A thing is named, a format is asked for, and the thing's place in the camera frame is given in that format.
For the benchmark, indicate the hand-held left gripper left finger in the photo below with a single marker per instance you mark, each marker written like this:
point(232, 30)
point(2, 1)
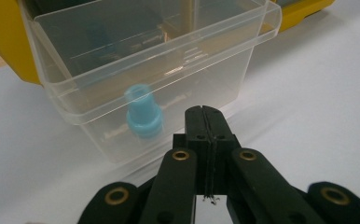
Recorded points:
point(196, 130)

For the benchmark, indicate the small blue plastic fitting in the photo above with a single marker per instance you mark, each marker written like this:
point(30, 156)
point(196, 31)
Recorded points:
point(144, 119)

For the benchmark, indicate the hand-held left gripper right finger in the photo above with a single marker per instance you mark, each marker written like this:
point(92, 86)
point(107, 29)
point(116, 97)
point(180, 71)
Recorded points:
point(220, 133)

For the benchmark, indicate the yellow and black organizer cabinet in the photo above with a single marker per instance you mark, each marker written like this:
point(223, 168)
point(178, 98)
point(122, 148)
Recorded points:
point(7, 37)

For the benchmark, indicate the transparent plastic drawer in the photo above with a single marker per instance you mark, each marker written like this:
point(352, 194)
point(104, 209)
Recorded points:
point(200, 81)

